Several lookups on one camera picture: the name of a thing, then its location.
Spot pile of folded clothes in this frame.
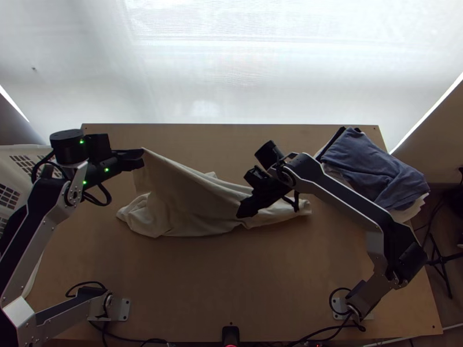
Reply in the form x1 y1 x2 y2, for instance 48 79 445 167
313 125 431 223

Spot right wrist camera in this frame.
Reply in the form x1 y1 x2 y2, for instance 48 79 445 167
244 166 271 189

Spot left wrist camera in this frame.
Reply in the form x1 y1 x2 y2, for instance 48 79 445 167
87 133 112 160

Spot white t-shirt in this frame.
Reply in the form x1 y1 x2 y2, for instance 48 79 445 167
115 146 314 239

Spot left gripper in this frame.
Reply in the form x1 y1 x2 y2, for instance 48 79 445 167
108 148 146 178

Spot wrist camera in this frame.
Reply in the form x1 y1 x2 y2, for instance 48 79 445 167
87 133 112 160
244 166 271 189

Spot white laundry basket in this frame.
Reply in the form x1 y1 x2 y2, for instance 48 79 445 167
0 143 60 232

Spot black tripod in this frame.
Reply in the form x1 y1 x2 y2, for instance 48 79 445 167
426 231 463 301

